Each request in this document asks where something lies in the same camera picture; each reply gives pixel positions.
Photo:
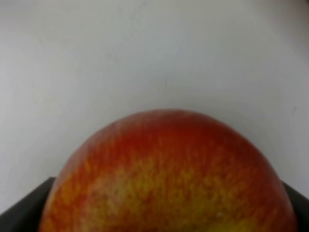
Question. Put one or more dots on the red apple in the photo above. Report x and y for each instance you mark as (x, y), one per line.
(167, 171)

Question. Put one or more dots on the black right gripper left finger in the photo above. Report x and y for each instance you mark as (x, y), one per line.
(25, 215)

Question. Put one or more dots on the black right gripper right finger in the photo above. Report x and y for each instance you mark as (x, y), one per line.
(301, 207)

